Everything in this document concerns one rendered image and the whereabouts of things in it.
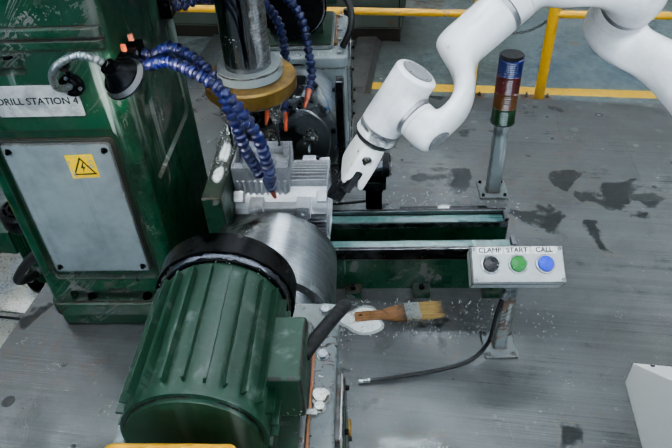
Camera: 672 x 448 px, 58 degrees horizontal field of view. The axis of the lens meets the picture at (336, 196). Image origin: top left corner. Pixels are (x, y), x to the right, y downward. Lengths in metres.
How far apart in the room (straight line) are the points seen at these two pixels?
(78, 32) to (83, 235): 0.44
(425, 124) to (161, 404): 0.67
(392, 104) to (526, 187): 0.77
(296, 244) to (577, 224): 0.88
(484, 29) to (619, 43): 0.27
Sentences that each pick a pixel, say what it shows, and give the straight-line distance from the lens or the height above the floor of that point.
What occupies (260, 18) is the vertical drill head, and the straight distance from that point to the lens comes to 1.15.
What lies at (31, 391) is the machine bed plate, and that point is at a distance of 1.48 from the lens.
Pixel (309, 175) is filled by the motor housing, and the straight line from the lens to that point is 1.31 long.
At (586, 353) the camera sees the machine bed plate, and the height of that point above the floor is 0.80.
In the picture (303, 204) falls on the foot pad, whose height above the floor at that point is 1.08.
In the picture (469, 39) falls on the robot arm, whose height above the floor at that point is 1.40.
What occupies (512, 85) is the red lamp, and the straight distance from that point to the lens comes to 1.57.
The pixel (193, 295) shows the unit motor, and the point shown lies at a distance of 0.74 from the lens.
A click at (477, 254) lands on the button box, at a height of 1.08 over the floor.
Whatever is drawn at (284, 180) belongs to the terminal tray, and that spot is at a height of 1.11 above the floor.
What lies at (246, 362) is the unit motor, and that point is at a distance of 0.69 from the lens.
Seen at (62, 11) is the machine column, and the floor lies 1.54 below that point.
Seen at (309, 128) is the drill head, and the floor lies 1.08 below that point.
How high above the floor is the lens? 1.88
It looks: 38 degrees down
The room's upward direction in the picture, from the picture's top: 3 degrees counter-clockwise
